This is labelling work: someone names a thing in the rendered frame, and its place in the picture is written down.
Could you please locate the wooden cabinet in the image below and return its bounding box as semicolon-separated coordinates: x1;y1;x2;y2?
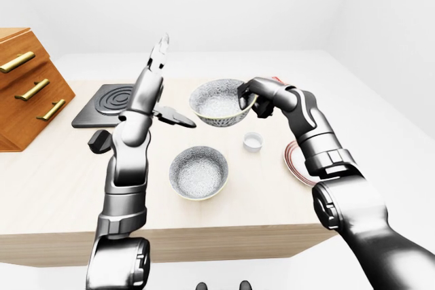
0;27;76;153

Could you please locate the flat dark stove plate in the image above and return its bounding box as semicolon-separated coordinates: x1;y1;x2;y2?
71;83;137;129

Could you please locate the small white ramekin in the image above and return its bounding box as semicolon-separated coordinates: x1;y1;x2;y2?
242;132;264;153

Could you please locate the patterned black white bowl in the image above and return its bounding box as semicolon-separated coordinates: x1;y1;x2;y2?
188;78;259;128
169;146;229;202

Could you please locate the wooden cabinet drawer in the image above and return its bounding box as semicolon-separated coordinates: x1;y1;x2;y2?
0;81;76;151
0;31;52;82
0;60;67;117

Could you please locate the round black stove knob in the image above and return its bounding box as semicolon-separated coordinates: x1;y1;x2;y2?
87;129;114;156

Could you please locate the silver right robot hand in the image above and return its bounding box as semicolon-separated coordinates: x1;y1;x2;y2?
237;77;289;120

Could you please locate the white plate with red rings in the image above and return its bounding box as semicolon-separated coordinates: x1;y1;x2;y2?
282;140;315;187

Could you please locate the brass drawer handle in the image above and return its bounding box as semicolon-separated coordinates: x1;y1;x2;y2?
36;98;67;122
14;78;51;102
0;51;36;74

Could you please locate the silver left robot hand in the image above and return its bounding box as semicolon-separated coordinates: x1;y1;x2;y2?
128;33;197;129

